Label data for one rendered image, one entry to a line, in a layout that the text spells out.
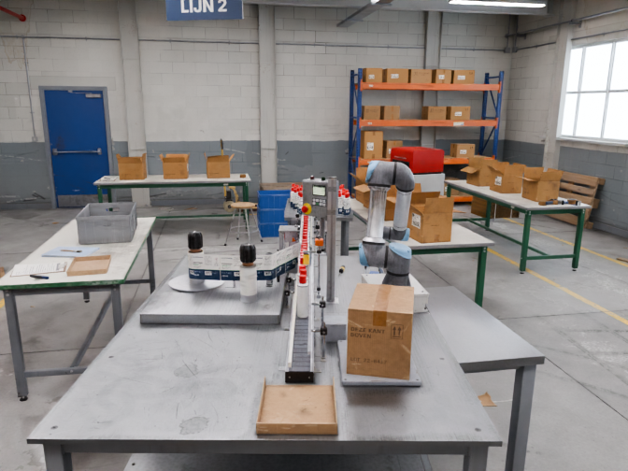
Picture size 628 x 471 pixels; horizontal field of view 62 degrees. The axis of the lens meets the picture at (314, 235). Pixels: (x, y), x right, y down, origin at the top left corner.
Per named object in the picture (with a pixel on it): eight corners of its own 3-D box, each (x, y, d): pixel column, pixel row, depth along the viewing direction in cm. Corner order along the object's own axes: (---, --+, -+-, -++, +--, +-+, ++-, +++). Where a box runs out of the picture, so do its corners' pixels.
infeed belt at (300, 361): (299, 258, 359) (299, 252, 358) (311, 258, 359) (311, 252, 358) (288, 380, 199) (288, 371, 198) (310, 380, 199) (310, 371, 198)
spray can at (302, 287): (297, 314, 252) (297, 273, 247) (307, 314, 252) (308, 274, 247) (296, 319, 247) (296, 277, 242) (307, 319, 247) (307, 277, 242)
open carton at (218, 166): (205, 178, 781) (204, 154, 772) (204, 175, 827) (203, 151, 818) (236, 178, 791) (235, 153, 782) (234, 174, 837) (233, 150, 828)
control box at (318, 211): (312, 212, 288) (312, 178, 283) (338, 216, 279) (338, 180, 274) (301, 215, 280) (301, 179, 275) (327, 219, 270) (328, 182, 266)
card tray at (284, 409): (264, 385, 197) (264, 376, 196) (334, 386, 197) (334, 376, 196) (256, 434, 168) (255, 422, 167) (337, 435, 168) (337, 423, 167)
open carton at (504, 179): (480, 189, 703) (483, 161, 694) (510, 189, 709) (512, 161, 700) (494, 193, 666) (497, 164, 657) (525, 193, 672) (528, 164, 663)
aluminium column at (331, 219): (325, 299, 286) (327, 176, 270) (334, 299, 286) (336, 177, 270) (326, 302, 282) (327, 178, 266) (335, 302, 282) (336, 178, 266)
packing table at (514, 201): (440, 231, 806) (443, 180, 788) (488, 229, 820) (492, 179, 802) (520, 275, 596) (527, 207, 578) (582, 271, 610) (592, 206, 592)
